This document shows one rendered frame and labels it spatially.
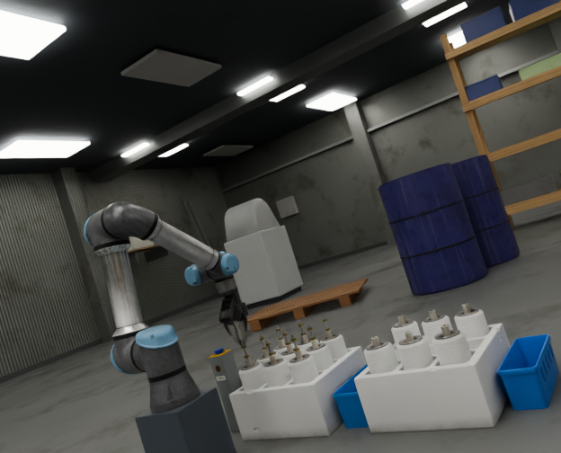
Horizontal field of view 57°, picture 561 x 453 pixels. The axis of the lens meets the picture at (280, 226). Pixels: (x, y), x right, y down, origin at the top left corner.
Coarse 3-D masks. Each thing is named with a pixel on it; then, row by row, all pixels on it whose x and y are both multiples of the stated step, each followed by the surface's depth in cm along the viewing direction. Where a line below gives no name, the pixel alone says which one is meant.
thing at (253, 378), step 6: (258, 366) 194; (240, 372) 194; (246, 372) 192; (252, 372) 192; (258, 372) 192; (240, 378) 195; (246, 378) 192; (252, 378) 191; (258, 378) 192; (264, 378) 194; (246, 384) 192; (252, 384) 191; (258, 384) 192; (264, 384) 193
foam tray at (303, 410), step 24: (336, 360) 195; (360, 360) 201; (288, 384) 182; (312, 384) 173; (336, 384) 183; (240, 408) 191; (264, 408) 185; (288, 408) 179; (312, 408) 174; (336, 408) 179; (240, 432) 193; (264, 432) 187; (288, 432) 181; (312, 432) 175
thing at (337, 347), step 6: (342, 336) 201; (324, 342) 199; (330, 342) 198; (336, 342) 198; (342, 342) 199; (330, 348) 198; (336, 348) 198; (342, 348) 199; (336, 354) 198; (342, 354) 198
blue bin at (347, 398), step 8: (352, 376) 188; (344, 384) 182; (352, 384) 186; (336, 392) 176; (344, 392) 180; (352, 392) 184; (336, 400) 174; (344, 400) 172; (352, 400) 170; (360, 400) 169; (344, 408) 173; (352, 408) 171; (360, 408) 169; (344, 416) 173; (352, 416) 171; (360, 416) 170; (344, 424) 174; (352, 424) 172; (360, 424) 170; (368, 424) 169
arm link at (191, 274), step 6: (186, 270) 188; (192, 270) 186; (198, 270) 186; (204, 270) 184; (186, 276) 188; (192, 276) 186; (198, 276) 186; (204, 276) 185; (192, 282) 187; (198, 282) 187; (204, 282) 190
